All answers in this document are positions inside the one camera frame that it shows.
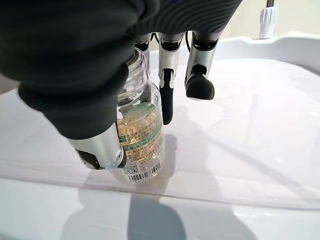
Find clear plastic cart mat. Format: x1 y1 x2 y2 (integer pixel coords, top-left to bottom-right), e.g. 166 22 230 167
0 58 320 211

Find clear bottle yellow capsules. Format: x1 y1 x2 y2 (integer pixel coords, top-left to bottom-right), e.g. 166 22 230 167
115 48 166 186

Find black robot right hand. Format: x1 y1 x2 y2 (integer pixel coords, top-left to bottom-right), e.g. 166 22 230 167
0 0 242 170

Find white medical cart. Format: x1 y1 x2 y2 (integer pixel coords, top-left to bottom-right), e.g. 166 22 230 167
0 34 320 240

